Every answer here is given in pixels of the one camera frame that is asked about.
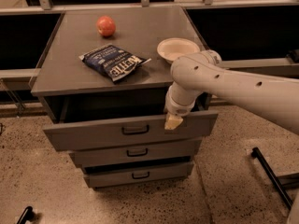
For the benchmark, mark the red apple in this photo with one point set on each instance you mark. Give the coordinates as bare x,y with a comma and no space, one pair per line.
106,26

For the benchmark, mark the grey bottom drawer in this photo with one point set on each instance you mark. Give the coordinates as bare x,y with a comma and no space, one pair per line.
137,175

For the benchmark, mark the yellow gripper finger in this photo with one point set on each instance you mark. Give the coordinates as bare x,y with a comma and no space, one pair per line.
172,121

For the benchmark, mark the grey drawer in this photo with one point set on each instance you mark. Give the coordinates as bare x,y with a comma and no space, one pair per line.
127,131
137,175
144,152

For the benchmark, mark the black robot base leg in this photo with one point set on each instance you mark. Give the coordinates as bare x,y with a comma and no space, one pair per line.
282,182

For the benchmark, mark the black leg bottom left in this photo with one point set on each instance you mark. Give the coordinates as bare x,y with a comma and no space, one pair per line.
27,215

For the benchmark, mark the grey drawer cabinet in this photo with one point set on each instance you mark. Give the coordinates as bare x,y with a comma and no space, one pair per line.
70,91

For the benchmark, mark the white bowl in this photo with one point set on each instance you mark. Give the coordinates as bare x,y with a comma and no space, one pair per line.
172,48

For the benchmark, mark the grey middle drawer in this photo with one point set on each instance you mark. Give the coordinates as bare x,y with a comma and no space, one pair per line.
144,152

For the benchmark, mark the blue kettle chips bag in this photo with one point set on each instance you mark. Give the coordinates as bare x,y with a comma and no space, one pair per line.
113,62

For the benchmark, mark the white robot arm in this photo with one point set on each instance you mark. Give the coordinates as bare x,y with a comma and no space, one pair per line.
254,111

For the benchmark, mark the grey top drawer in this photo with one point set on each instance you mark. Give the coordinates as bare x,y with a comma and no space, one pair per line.
127,131

